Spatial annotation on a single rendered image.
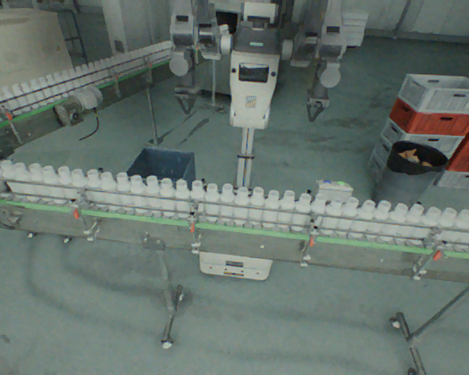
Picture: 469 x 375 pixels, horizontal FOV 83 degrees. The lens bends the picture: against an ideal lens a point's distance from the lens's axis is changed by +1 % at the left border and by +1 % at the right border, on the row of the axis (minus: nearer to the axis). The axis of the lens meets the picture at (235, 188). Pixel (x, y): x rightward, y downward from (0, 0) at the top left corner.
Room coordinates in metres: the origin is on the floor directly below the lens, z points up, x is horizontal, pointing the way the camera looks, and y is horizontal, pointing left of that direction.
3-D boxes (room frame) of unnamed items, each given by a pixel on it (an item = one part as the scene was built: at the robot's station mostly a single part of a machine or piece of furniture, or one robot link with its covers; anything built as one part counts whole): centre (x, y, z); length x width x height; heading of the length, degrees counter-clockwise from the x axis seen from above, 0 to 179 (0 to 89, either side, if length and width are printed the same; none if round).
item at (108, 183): (0.81, 0.50, 1.08); 0.06 x 0.06 x 0.17
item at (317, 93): (0.91, -0.26, 1.51); 0.10 x 0.07 x 0.07; 176
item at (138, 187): (0.80, 0.38, 1.08); 0.06 x 0.06 x 0.17
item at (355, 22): (10.22, -3.09, 0.50); 1.24 x 1.03 x 1.00; 90
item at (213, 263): (1.42, -0.05, 0.24); 0.68 x 0.53 x 0.41; 177
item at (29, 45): (4.01, 3.21, 0.59); 1.10 x 0.62 x 1.18; 159
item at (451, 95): (2.63, -1.91, 1.00); 0.61 x 0.41 x 0.22; 94
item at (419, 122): (2.63, -1.92, 0.78); 0.61 x 0.41 x 0.22; 93
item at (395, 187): (2.10, -1.62, 0.32); 0.45 x 0.45 x 0.64
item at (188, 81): (0.94, 0.19, 1.51); 0.10 x 0.07 x 0.07; 178
